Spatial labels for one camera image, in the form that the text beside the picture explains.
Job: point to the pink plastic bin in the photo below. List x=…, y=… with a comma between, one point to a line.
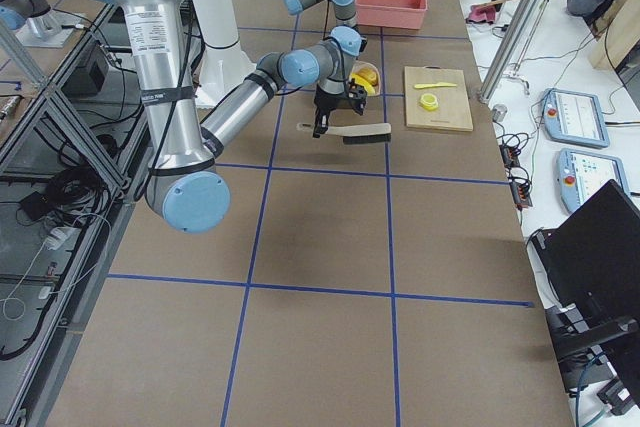
x=399, y=14

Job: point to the beige hand brush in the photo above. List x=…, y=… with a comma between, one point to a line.
x=352, y=134

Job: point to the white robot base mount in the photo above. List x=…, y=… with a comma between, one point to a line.
x=224, y=64

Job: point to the blue teach pendant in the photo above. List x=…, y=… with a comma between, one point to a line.
x=574, y=118
x=581, y=174

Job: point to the yellow toy corn cob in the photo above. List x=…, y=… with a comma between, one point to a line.
x=365, y=84

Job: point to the lower blue teach pendant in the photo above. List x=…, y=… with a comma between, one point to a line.
x=581, y=174

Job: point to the pink cloth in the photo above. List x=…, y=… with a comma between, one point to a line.
x=483, y=14

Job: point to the wooden sticks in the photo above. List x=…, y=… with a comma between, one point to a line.
x=495, y=2

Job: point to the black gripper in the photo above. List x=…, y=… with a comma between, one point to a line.
x=326, y=103

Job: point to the upper blue teach pendant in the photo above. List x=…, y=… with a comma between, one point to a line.
x=574, y=118

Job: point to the beige plastic dustpan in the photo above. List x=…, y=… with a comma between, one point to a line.
x=359, y=64

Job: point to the brown toy potato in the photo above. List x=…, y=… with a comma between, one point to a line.
x=368, y=73

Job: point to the metal reacher grabber tool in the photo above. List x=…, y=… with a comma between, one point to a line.
x=514, y=73

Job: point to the yellow plastic toy knife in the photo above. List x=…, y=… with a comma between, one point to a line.
x=419, y=86

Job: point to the black monitor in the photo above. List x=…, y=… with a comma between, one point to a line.
x=592, y=258

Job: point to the aluminium frame post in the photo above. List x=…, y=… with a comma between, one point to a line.
x=499, y=66

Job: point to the bamboo cutting board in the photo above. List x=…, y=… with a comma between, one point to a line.
x=453, y=114

